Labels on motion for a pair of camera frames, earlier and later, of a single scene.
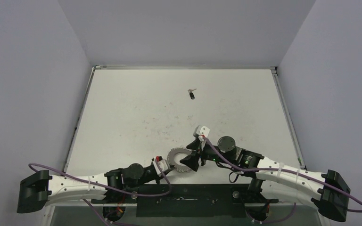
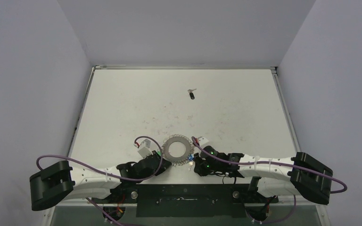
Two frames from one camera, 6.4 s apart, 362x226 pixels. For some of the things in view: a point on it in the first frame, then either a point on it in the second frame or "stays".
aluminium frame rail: x=101 y=204 stays
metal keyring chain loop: x=181 y=168 to x=189 y=152
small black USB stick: x=191 y=94 stays
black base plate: x=189 y=200 stays
